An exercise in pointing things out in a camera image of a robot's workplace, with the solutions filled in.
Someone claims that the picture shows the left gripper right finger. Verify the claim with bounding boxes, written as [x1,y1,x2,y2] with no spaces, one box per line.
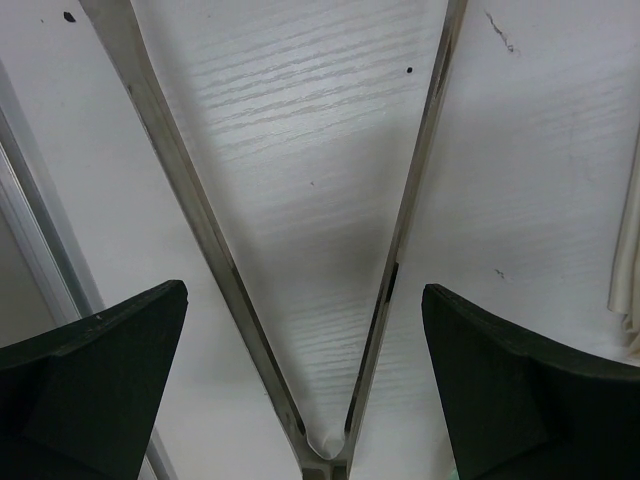
[421,284,639,479]

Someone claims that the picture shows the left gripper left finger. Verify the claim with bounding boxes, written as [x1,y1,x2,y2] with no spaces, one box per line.
[1,280,188,479]

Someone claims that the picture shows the silver metal tongs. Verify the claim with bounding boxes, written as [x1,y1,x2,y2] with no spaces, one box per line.
[81,1,467,479]

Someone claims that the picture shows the cream placemat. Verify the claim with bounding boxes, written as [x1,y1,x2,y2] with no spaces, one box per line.
[606,174,640,351]

